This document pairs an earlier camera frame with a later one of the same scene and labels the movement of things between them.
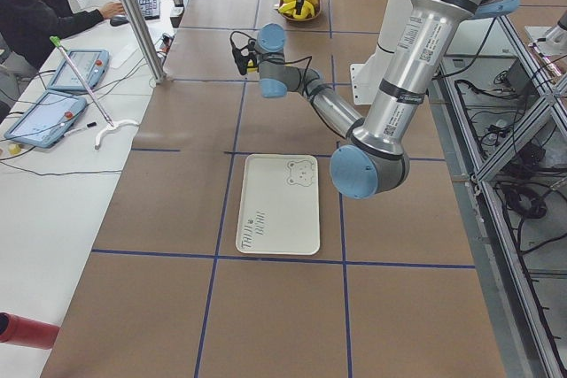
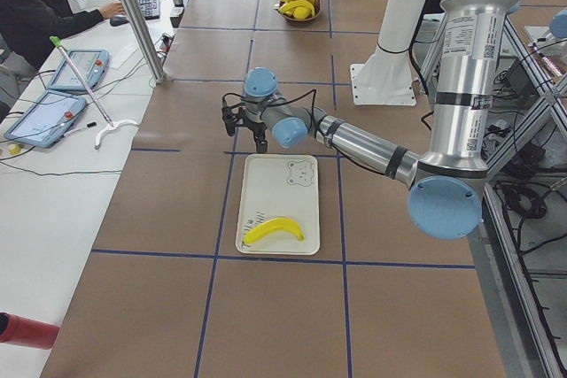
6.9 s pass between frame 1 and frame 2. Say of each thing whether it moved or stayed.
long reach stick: stayed
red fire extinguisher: stayed
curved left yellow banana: stayed
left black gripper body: moved
